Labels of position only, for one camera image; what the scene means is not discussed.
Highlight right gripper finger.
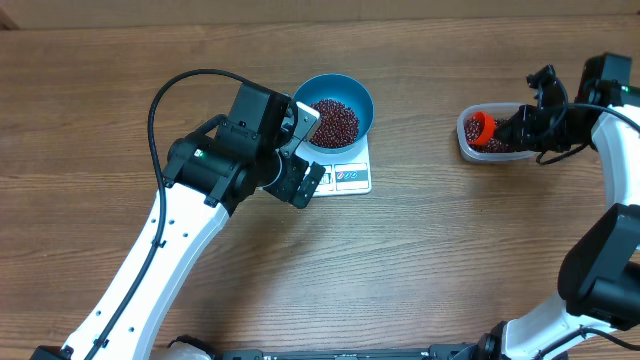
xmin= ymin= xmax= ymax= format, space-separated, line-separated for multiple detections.
xmin=494 ymin=112 xmax=525 ymax=135
xmin=492 ymin=135 xmax=525 ymax=151

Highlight red measuring scoop blue handle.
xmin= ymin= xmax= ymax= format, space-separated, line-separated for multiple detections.
xmin=470 ymin=112 xmax=496 ymax=146

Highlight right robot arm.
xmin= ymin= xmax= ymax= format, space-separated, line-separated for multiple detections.
xmin=426 ymin=52 xmax=639 ymax=359

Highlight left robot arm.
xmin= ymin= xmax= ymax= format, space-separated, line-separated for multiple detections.
xmin=32 ymin=83 xmax=325 ymax=359

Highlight white digital kitchen scale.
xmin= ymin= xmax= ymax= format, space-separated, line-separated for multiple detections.
xmin=296 ymin=136 xmax=372 ymax=197

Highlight red beans in bowl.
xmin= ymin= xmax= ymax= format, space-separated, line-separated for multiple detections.
xmin=310 ymin=99 xmax=360 ymax=149

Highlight blue metal bowl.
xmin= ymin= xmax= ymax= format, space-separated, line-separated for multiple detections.
xmin=294 ymin=73 xmax=375 ymax=149

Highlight clear plastic container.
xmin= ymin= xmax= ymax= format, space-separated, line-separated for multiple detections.
xmin=456 ymin=102 xmax=535 ymax=164

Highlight red azuki beans in container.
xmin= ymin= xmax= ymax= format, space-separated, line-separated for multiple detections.
xmin=463 ymin=118 xmax=514 ymax=153

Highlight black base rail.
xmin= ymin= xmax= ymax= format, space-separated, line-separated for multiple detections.
xmin=164 ymin=330 xmax=501 ymax=360

